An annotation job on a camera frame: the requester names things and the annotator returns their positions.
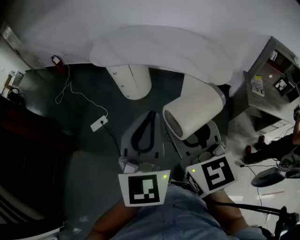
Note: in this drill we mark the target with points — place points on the dark wooden furniture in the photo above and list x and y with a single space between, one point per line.
30 145

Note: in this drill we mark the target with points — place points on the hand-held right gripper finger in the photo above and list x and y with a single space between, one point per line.
180 150
215 137

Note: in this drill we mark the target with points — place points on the yellow white booklet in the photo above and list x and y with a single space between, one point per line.
257 85

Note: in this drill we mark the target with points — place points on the cream hair dryer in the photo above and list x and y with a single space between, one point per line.
199 105

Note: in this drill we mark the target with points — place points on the person's left forearm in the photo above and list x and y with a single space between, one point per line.
110 222

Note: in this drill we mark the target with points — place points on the white power strip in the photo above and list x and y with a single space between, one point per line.
99 123

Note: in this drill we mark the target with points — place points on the red wall plug box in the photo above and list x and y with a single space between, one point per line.
57 61

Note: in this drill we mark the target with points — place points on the grey office chair base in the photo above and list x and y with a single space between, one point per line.
269 177

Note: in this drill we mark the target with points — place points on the black stand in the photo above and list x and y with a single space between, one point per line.
286 222

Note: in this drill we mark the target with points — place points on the grey wooden shelf unit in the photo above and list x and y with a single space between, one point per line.
257 103

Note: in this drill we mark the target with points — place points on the black bag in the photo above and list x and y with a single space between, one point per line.
14 95

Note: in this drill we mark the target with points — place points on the small white framed picture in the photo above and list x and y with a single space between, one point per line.
273 56

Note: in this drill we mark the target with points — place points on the person's right forearm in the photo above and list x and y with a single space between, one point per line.
229 211

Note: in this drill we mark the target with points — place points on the person's light blue shirt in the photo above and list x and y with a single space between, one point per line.
178 215

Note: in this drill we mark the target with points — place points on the black framed picture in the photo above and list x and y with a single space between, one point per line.
281 85

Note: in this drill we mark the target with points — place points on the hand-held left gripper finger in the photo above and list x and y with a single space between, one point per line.
127 140
158 145

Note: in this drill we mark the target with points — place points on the round white table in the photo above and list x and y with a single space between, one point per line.
152 47

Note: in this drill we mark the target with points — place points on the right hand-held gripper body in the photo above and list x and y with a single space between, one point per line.
218 174

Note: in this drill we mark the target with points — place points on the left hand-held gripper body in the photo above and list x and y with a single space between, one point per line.
143 189

